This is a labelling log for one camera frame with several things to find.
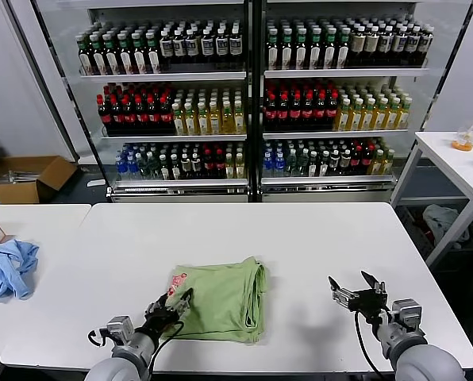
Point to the pale crumpled cloth pile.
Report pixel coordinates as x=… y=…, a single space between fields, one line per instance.
x=439 y=222

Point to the open brown cardboard box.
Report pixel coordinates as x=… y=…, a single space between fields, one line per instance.
x=50 y=170

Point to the small dark white label bottle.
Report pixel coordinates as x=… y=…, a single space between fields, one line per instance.
x=344 y=162
x=185 y=167
x=312 y=166
x=175 y=168
x=164 y=168
x=333 y=163
x=323 y=166
x=197 y=167

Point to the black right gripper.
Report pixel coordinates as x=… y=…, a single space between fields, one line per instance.
x=369 y=305

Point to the bundle of metal brackets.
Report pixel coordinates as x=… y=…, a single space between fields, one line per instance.
x=20 y=176

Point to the small red cap cola bottle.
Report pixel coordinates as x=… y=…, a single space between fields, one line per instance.
x=355 y=162
x=208 y=166
x=219 y=166
x=366 y=161

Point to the white side table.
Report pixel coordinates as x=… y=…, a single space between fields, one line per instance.
x=439 y=148

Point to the small clear green bottle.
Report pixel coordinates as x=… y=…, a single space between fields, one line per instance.
x=142 y=168
x=153 y=168
x=302 y=164
x=290 y=164

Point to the green cap dark bottle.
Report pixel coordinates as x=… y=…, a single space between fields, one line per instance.
x=272 y=53
x=98 y=59
x=286 y=53
x=126 y=59
x=301 y=52
x=343 y=51
x=85 y=59
x=140 y=58
x=153 y=58
x=315 y=52
x=329 y=52
x=112 y=59

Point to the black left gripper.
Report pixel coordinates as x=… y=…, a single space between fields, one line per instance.
x=159 y=322

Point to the light green t-shirt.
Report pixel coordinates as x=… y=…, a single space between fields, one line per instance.
x=220 y=301

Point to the white metal shelf board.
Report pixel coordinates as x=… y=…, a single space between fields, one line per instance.
x=331 y=134
x=181 y=183
x=324 y=181
x=161 y=77
x=339 y=74
x=173 y=137

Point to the small yellow drink bottle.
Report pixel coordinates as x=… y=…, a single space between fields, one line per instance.
x=387 y=162
x=239 y=168
x=229 y=168
x=376 y=163

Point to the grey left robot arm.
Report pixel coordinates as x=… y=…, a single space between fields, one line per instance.
x=133 y=349

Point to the crumpled light blue cloth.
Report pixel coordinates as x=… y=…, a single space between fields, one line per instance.
x=6 y=270

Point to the glass jar with orange liquid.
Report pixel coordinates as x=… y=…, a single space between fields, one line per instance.
x=462 y=145

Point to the glass cabinet door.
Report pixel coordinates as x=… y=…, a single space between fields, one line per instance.
x=54 y=59
x=439 y=59

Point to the white cap navy label bottle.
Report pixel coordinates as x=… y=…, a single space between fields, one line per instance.
x=235 y=45
x=425 y=41
x=179 y=47
x=384 y=43
x=192 y=47
x=221 y=46
x=206 y=47
x=398 y=42
x=411 y=42
x=166 y=47

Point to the small blue water bottle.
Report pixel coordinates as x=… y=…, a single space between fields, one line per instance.
x=131 y=168
x=268 y=166
x=279 y=166
x=120 y=168

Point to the white paper scrap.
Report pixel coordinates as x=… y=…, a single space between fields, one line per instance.
x=96 y=183

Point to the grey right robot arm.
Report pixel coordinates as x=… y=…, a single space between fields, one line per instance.
x=419 y=357

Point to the white cap beige label bottle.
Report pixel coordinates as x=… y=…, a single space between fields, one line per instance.
x=357 y=43
x=371 y=43

